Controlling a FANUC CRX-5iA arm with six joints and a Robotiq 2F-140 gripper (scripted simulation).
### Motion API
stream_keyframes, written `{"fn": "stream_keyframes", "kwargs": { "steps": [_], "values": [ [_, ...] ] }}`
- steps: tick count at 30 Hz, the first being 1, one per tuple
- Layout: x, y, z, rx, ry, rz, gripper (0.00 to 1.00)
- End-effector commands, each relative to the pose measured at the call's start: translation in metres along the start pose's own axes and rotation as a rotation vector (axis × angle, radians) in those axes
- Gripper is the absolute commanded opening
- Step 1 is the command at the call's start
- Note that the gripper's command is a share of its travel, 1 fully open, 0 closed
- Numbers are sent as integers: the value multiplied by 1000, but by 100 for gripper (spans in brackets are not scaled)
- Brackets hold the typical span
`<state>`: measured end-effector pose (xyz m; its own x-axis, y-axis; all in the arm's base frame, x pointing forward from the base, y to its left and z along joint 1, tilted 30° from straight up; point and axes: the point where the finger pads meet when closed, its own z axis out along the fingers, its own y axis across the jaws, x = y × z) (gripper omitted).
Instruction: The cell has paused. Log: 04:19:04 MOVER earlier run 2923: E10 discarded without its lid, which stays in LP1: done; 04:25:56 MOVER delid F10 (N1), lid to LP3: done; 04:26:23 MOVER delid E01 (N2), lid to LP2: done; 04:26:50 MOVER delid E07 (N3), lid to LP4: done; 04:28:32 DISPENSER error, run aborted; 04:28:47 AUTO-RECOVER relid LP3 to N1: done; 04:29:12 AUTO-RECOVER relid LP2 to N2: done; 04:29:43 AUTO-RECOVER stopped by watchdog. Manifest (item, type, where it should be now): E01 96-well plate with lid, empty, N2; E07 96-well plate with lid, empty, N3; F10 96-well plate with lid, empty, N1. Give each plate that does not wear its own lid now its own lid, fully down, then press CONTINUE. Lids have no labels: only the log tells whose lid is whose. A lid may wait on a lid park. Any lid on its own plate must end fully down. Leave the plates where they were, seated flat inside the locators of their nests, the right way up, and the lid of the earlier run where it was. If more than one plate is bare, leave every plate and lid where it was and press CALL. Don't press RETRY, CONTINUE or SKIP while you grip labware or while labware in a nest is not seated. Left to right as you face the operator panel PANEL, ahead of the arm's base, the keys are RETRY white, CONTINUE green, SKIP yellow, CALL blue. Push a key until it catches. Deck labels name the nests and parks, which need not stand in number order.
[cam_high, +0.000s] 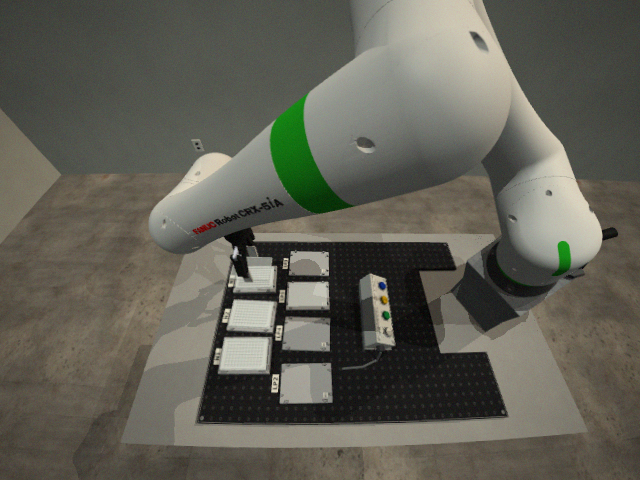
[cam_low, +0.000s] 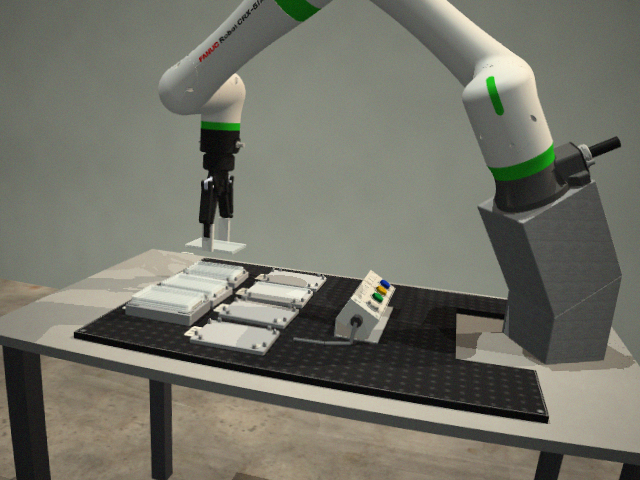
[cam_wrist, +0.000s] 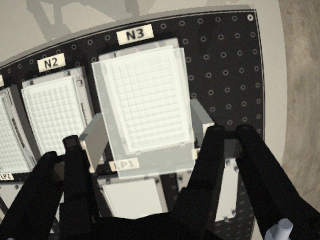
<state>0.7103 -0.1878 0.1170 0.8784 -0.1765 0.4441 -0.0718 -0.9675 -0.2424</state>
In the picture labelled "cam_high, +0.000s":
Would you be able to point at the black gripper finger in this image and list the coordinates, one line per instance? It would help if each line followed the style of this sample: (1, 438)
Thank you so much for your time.
(251, 245)
(239, 260)

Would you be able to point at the white button panel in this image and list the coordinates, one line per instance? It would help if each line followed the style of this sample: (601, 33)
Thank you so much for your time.
(376, 321)

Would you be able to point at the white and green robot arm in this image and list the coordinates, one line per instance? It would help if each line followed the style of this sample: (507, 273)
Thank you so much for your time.
(424, 100)

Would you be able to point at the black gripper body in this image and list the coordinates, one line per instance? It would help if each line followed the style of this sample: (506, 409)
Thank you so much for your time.
(237, 240)

